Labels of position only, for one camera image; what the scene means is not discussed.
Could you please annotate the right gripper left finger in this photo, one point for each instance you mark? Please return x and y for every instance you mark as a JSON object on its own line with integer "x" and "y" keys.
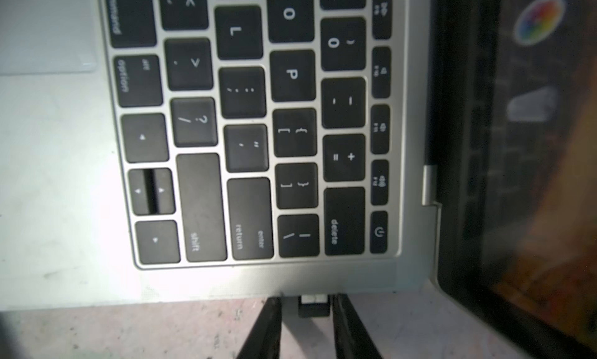
{"x": 264, "y": 339}

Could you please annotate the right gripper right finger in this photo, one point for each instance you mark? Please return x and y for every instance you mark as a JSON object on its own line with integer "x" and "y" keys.
{"x": 351, "y": 338}

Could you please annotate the silver laptop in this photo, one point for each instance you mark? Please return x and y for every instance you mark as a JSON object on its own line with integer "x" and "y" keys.
{"x": 178, "y": 150}

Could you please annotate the small black usb receiver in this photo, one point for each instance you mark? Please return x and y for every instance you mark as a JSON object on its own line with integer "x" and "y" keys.
{"x": 314, "y": 306}

